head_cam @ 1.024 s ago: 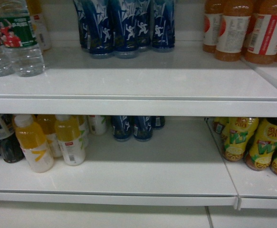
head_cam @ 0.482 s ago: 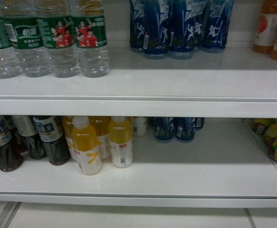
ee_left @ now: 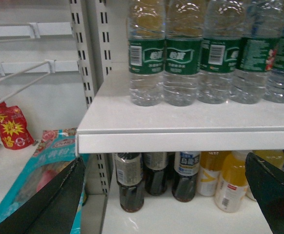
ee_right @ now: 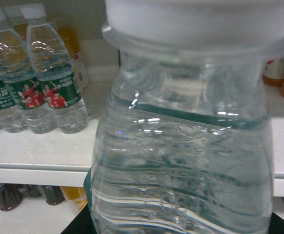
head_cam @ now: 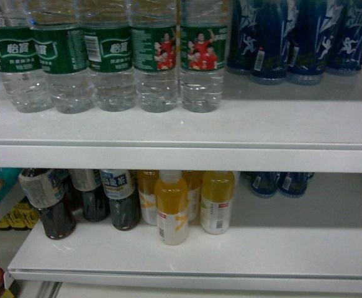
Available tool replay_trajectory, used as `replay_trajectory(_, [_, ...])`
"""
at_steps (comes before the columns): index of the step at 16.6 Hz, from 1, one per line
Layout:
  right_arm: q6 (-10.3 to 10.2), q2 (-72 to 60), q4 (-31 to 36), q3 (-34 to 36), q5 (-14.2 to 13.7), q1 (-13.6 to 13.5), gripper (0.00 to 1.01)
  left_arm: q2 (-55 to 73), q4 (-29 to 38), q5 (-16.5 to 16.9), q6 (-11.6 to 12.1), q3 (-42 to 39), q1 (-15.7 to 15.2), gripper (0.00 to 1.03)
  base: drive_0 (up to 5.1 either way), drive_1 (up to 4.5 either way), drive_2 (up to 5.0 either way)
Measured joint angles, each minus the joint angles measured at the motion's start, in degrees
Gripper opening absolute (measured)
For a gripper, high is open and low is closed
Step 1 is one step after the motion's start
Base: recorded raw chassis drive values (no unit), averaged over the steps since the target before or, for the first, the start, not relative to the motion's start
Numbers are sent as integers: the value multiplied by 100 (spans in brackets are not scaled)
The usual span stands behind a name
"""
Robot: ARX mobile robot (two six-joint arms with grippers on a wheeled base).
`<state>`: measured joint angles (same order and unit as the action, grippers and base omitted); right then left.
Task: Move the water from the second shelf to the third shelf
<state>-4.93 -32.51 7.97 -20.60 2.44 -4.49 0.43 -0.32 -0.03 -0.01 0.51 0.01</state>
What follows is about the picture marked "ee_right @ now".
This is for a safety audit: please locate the water bottle green label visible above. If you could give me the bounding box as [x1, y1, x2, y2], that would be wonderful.
[91, 0, 284, 234]

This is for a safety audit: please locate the white upper shelf board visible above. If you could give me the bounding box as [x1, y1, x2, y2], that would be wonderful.
[0, 117, 284, 196]

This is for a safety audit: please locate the water bottle far left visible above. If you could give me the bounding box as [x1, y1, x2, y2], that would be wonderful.
[20, 3, 88, 134]

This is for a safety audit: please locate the water bottle red players label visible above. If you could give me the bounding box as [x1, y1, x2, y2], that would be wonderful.
[0, 7, 57, 134]

